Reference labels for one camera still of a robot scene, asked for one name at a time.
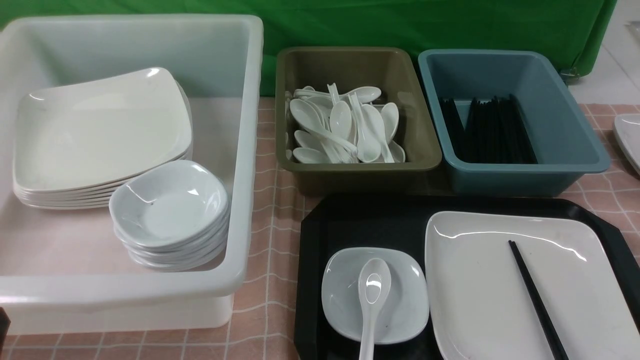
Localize white ceramic soup spoon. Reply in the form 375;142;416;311
358;258;392;360

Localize small white bowl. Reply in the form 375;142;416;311
321;247;430;346

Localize white square rice plate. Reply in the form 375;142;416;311
425;210;640;360

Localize black chopsticks pair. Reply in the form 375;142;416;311
508;240;569;360

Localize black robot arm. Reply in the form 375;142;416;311
0;307;11;353

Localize white plate at right edge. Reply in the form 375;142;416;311
613;113;640;175

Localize black serving tray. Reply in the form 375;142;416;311
294;194;639;360

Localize pile of white soup spoons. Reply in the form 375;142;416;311
284;83;407;164

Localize olive green plastic bin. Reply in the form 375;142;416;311
275;47;442;196

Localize pink checkered tablecloth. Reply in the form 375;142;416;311
1;97;639;360

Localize stack of small white bowls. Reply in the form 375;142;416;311
109;160;231;272

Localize pile of black chopsticks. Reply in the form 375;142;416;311
438;94;538;164

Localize blue plastic bin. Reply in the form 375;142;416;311
418;48;611;198

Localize stack of white square plates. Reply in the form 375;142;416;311
13;67;194;210

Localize large white plastic tub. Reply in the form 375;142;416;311
1;14;264;336

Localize green backdrop cloth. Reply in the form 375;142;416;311
0;0;617;97

